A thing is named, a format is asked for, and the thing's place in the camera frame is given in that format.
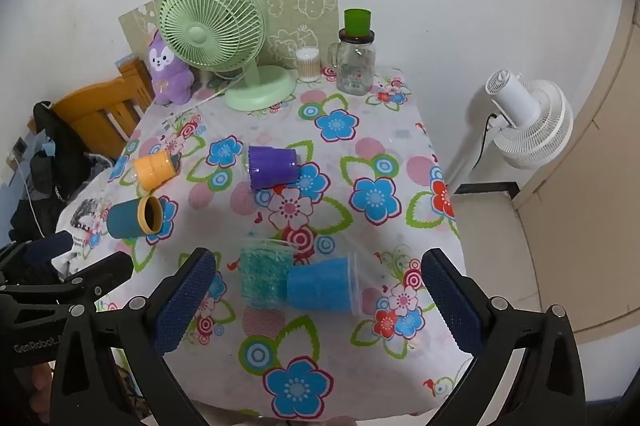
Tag teal glitter clear cup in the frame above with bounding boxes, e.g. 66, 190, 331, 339
240, 239, 294, 310

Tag dark teal yellow-lined cup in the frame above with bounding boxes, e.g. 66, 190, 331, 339
106, 195, 163, 239

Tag orange plastic cup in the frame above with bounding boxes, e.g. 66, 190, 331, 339
134, 150, 180, 192

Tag blue plastic cup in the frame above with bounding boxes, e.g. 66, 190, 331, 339
286, 253, 361, 316

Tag purple plastic cup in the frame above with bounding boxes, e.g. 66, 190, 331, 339
247, 146, 298, 191

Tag green cup on jar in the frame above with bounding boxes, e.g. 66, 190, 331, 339
344, 8, 372, 38

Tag white printed t-shirt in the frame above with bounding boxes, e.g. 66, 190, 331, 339
52, 193, 108, 278

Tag dark clothes pile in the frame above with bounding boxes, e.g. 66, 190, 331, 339
9, 101, 114, 242

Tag wooden chair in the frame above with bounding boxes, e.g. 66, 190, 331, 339
52, 58, 154, 159

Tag floral tablecloth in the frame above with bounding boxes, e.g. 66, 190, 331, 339
75, 71, 470, 420

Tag purple plush toy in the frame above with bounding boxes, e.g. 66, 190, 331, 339
148, 30, 194, 106

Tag white floor fan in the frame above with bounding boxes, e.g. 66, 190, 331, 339
485, 69, 574, 169

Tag cotton swab container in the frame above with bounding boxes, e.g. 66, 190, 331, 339
296, 47, 321, 83

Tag green desk fan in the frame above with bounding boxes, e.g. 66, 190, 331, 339
157, 0, 296, 112

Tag glass mason jar mug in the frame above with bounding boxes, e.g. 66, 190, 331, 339
328, 29, 376, 96

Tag green patterned board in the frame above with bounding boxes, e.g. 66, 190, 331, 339
118, 0, 340, 72

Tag black floor fan cable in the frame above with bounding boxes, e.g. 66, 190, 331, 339
464, 114, 499, 183

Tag white fan power cable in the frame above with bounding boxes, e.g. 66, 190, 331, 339
192, 73, 249, 104

